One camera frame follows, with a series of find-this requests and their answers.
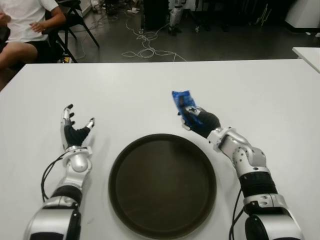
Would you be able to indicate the yellow black floor object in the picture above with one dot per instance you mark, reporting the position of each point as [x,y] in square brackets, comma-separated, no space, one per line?
[66,59]

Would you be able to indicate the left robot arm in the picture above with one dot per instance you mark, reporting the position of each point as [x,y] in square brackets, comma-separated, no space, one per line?
[77,162]

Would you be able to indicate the black cabinet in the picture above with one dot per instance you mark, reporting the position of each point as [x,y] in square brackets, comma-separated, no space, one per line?
[155,15]

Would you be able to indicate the white power strip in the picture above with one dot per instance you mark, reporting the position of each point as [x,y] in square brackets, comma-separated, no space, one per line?
[133,10]

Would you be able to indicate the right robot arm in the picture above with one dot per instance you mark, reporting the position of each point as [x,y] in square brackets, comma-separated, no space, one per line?
[245,155]

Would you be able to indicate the black chair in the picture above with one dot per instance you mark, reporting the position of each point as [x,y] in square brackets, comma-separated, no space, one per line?
[53,41]

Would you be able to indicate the white side table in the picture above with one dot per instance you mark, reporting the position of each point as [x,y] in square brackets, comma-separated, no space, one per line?
[308,56]

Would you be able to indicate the silver humanoid robot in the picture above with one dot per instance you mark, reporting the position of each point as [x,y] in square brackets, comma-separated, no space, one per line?
[175,15]

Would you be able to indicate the round dark brown tray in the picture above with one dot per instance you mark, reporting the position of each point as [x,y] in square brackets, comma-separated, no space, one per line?
[162,187]

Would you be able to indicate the blue Oreo cookie pack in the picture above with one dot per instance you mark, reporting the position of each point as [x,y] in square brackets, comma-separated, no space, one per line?
[183,98]

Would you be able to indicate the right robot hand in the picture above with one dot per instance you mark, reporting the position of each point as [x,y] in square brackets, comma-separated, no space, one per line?
[208,123]

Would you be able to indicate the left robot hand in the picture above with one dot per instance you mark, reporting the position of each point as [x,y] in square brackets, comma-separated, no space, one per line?
[73,136]

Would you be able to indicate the white cabinet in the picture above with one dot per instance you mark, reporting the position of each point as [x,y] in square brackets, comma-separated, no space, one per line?
[305,15]

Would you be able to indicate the seated person in white shirt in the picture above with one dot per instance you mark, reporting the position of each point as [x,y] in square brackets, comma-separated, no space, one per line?
[22,20]

